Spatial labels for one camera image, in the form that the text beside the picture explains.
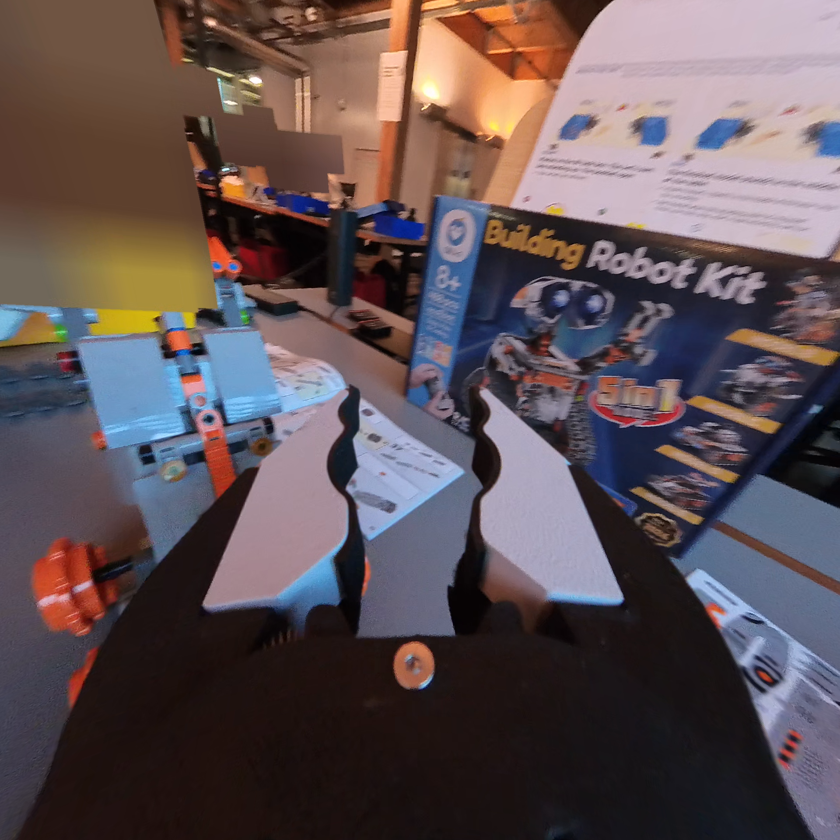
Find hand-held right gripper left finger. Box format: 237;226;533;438
201;386;368;637

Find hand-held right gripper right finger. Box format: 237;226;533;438
448;386;626;636

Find grey and orange robot model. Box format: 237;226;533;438
29;235;373;710

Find yellow plastic bin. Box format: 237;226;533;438
0;307;199;347

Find rows of grey track links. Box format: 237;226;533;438
0;362;91;416

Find grey desk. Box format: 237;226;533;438
0;283;840;840

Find printed instruction booklet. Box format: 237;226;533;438
264;343;465;542

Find dark blue toy kit box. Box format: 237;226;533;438
406;195;840;560

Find black box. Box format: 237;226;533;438
251;287;301;316

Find red storage bin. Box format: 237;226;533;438
235;238;291;281
353;268;389;311

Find black power bank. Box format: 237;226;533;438
325;208;360;308

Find white printed sticker sheet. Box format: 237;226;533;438
686;567;840;840

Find blue storage bin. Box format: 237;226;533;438
356;200;427;242
274;192;330;219

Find cardboard stand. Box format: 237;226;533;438
482;97;557;207

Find wooden beam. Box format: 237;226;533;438
375;0;423;206

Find white paper notice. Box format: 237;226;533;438
378;51;410;123

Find white printed poster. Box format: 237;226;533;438
511;0;840;261

